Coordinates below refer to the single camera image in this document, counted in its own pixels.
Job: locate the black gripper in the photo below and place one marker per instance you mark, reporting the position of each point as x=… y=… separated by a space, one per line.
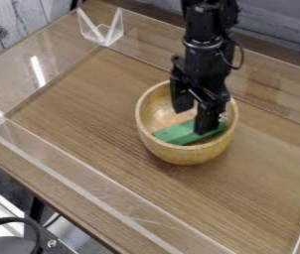
x=197 y=79

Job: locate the clear acrylic corner bracket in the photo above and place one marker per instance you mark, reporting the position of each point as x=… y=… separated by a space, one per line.
x=100 y=34

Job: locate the black table leg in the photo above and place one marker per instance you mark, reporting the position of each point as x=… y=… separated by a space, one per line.
x=36 y=210

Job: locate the clear acrylic tray enclosure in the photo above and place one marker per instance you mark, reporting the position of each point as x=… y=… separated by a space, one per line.
x=70 y=144

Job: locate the brown wooden bowl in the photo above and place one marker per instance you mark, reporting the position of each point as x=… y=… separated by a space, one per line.
x=154 y=115

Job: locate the green rectangular block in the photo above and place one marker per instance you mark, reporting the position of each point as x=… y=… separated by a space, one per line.
x=179 y=134

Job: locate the black metal base plate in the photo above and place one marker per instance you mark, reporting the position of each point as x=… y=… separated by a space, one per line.
x=24 y=245

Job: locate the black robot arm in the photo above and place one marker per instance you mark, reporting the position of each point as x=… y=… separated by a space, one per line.
x=209 y=20

